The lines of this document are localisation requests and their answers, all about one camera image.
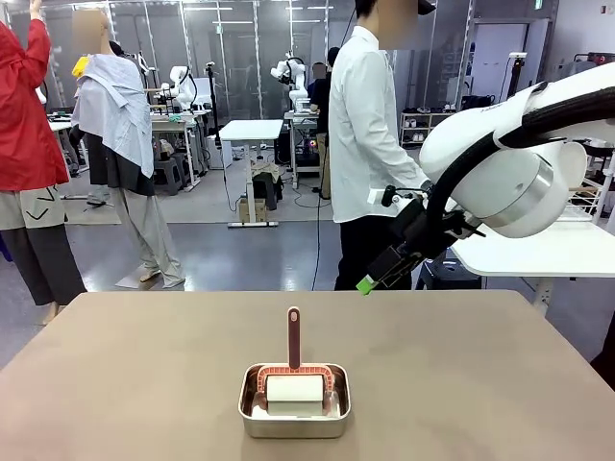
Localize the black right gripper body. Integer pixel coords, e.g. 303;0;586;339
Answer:
367;200;485;290

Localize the rectangular metal tin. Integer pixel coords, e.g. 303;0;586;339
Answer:
237;362;353;439

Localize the mannequin in red coat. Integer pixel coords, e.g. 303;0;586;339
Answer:
0;0;88;328

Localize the mannequin in striped shirt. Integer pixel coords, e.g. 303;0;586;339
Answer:
68;9;186;290

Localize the equipment cart with computer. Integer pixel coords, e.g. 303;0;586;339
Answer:
283;109;325;189

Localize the person in dark clothes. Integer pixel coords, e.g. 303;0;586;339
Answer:
308;46;341;202

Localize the black plastic stool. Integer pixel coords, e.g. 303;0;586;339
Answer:
414;257;483;291

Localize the white shoe shelf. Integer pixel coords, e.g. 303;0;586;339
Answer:
399;110;456;149

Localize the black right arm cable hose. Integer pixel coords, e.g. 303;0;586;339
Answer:
424;85;615;228

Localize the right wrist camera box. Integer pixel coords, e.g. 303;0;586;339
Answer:
366;184;410;208

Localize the pink-handled lint roller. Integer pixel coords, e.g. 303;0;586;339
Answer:
254;306;335;417

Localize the white standing desk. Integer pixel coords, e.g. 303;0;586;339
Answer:
217;118;285;230

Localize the person in white shirt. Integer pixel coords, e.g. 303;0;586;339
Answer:
328;0;436;292

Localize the dark stool with cloth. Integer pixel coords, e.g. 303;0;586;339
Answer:
249;161;285;211

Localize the black tripod stand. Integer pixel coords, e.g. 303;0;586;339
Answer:
496;51;529;105

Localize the black hanging cable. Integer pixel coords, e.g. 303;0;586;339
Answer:
312;0;362;291

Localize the white side table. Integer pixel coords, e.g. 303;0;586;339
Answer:
448;216;615;279

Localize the grey plastic stool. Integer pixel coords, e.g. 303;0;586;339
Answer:
154;157;183;197

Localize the white wire dish rack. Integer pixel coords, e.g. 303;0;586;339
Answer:
561;181;607;224

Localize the cardboard box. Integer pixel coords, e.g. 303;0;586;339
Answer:
237;197;267;225

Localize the clothes rack with garments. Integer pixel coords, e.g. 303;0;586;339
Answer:
572;51;615;73

